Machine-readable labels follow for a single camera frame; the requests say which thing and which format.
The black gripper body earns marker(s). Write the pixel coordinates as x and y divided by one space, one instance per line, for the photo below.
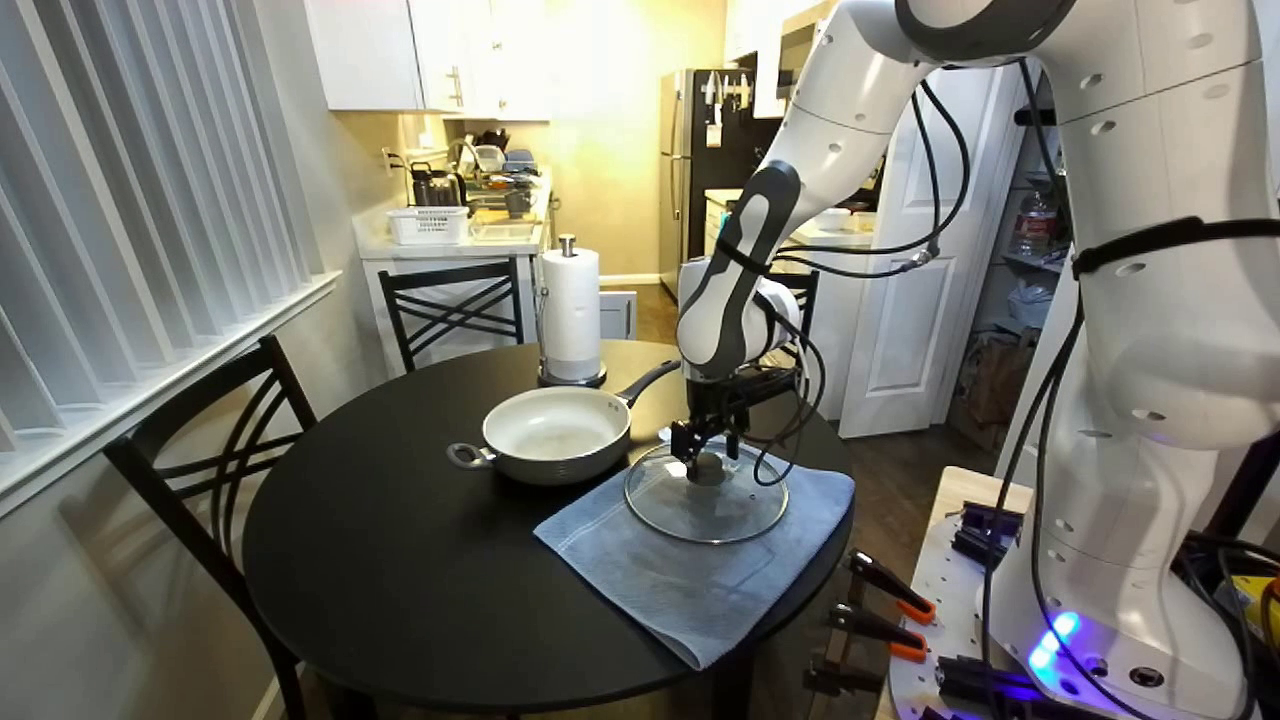
735 401

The glass lid with grey knob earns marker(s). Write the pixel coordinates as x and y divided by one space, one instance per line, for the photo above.
722 514

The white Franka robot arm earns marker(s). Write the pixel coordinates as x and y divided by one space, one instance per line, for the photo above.
1174 133

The grey pan with white interior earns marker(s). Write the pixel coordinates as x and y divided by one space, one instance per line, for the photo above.
552 425

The black metal chair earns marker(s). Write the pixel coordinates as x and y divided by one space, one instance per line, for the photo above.
187 406
448 273
804 301

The light blue cloth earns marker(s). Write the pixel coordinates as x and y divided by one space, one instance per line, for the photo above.
666 584

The white paper towel roll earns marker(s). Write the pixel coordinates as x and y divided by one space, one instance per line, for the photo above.
571 305

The white panel door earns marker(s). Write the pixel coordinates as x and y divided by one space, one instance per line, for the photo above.
904 363

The black and steel refrigerator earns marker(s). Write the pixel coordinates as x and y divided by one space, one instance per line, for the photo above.
678 175

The white perforated base board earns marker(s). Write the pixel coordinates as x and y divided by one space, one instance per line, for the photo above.
933 584

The brown paper bag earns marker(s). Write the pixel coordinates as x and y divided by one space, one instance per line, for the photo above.
993 385

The black clamp block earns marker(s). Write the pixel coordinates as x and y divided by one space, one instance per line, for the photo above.
987 535

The white kitchen cart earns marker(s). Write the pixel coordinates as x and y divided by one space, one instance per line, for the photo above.
495 242

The dark countertop appliance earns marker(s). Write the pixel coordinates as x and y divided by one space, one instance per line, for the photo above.
496 180

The cluttered storage shelf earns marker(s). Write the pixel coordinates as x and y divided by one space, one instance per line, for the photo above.
1021 224

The clear plastic container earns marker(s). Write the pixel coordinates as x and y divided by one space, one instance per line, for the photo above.
427 224

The white upper cabinets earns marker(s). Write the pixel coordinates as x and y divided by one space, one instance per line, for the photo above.
363 55

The white vertical window blinds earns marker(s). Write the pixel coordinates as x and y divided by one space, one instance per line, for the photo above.
132 162

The white wall vent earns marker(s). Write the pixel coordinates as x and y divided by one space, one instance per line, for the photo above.
616 312

